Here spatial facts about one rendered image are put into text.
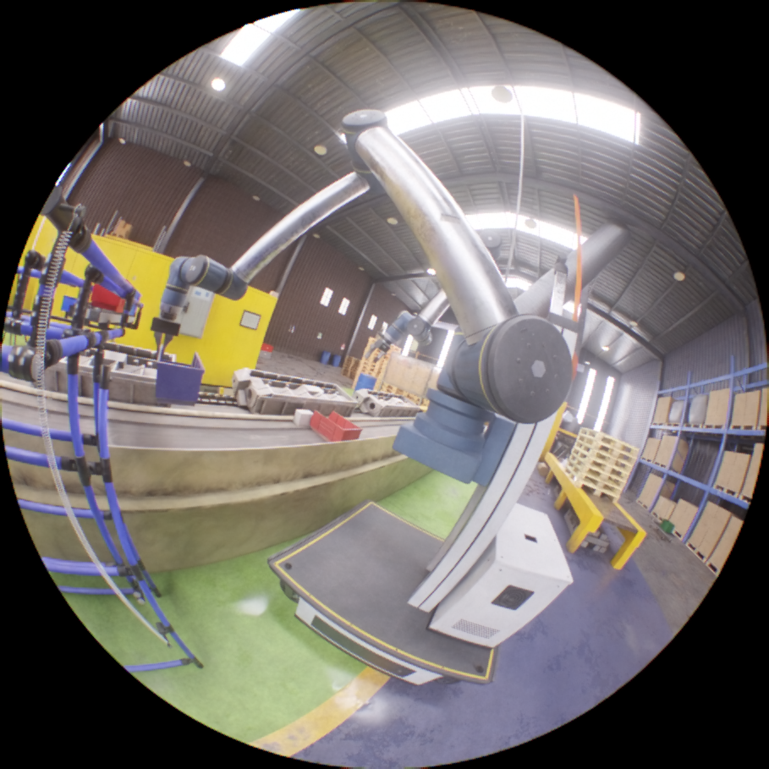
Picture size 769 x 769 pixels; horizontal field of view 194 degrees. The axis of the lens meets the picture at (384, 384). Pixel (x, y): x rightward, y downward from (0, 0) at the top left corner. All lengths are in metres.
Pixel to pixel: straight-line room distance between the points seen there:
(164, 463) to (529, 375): 1.14
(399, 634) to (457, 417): 0.97
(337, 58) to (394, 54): 1.65
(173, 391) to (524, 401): 0.99
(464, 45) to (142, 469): 9.13
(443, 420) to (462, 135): 9.52
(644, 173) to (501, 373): 8.90
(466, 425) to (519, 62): 8.38
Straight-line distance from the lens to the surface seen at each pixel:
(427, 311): 1.28
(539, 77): 8.32
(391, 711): 1.45
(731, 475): 8.65
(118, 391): 1.44
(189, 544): 1.41
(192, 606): 1.48
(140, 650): 1.48
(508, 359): 0.39
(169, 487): 1.11
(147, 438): 1.19
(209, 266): 0.86
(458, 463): 0.65
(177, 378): 0.89
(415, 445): 0.66
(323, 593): 1.17
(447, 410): 0.67
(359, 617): 1.15
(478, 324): 0.45
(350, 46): 9.23
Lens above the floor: 1.36
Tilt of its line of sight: 5 degrees down
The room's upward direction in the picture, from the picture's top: 20 degrees clockwise
